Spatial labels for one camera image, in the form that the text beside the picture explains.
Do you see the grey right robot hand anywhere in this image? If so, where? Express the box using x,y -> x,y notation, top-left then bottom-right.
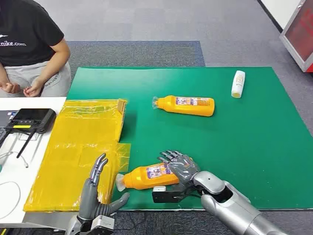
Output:
157,149 -> 201,195

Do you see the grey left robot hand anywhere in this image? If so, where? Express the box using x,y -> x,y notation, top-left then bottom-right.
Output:
78,153 -> 130,221

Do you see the orange bottle with clear cap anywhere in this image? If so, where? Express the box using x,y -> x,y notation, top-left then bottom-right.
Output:
115,162 -> 180,192
152,94 -> 216,118

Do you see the small white bottle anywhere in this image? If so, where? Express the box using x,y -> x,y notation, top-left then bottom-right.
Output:
231,70 -> 246,99

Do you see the green table mat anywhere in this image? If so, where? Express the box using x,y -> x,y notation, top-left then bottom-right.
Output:
67,66 -> 313,211

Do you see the cardboard box in yellow film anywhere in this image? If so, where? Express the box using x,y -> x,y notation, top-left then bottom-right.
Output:
23,98 -> 132,213

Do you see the black remote controller with antennas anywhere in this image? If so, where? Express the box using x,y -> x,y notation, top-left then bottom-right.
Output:
0,108 -> 57,160

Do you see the person's left hand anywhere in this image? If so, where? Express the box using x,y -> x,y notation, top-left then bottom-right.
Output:
23,79 -> 44,98

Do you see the person's hand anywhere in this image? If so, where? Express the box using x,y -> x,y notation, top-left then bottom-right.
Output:
0,81 -> 21,94
23,79 -> 44,98

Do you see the grey laptop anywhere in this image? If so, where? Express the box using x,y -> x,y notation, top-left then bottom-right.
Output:
0,110 -> 17,129

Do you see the person's right hand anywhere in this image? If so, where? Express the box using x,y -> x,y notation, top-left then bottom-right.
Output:
0,81 -> 21,94

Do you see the person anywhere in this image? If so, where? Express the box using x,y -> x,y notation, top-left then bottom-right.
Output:
0,0 -> 72,98

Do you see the white and red cabinet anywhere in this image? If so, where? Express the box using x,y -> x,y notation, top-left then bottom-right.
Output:
279,0 -> 313,73

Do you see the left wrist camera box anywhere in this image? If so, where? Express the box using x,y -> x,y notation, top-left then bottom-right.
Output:
91,214 -> 115,235

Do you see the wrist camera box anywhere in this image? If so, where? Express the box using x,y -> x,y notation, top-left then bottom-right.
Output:
152,186 -> 204,204
91,214 -> 115,235

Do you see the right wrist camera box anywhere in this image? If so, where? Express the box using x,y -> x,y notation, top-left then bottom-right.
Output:
152,186 -> 204,204

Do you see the thin white cable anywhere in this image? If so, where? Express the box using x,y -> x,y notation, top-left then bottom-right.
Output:
0,150 -> 29,169
0,181 -> 21,220

